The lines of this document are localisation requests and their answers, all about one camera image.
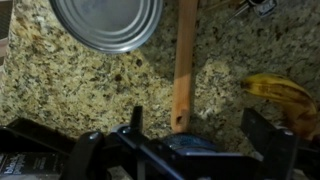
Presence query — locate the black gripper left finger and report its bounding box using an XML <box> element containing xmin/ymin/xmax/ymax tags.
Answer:
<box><xmin>59</xmin><ymin>106</ymin><xmax>186</xmax><ymax>180</ymax></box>

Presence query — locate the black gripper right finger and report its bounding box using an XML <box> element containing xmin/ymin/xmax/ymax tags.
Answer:
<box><xmin>185</xmin><ymin>108</ymin><xmax>320</xmax><ymax>180</ymax></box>

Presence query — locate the wooden spoon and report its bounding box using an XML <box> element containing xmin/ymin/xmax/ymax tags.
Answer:
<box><xmin>170</xmin><ymin>0</ymin><xmax>199</xmax><ymax>133</ymax></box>

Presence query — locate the yellow banana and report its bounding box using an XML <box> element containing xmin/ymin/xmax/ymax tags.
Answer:
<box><xmin>240</xmin><ymin>73</ymin><xmax>319</xmax><ymax>140</ymax></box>

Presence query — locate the blue tin can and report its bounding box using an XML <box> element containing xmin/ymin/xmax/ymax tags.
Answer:
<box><xmin>49</xmin><ymin>0</ymin><xmax>164</xmax><ymax>54</ymax></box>

